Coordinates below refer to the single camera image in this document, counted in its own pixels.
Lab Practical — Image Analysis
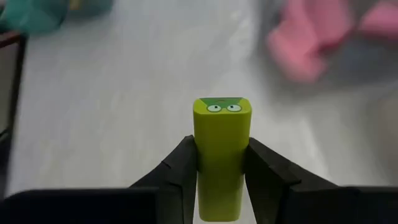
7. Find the green rectangular block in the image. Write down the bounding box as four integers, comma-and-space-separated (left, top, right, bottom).
192, 96, 252, 222

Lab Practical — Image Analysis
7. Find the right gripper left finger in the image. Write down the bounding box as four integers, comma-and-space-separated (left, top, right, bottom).
129, 134, 199, 224

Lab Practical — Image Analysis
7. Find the pink rectangular block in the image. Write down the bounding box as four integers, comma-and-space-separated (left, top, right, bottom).
359, 1, 398, 40
267, 0, 355, 83

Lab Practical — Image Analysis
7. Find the grey plastic bin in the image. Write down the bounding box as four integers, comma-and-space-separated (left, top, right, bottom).
256, 0, 398, 94

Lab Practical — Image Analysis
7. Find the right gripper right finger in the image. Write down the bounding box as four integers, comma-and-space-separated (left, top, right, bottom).
244, 136, 340, 224

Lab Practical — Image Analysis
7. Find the teal plastic bin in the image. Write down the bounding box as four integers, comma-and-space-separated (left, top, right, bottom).
0, 0, 70, 34

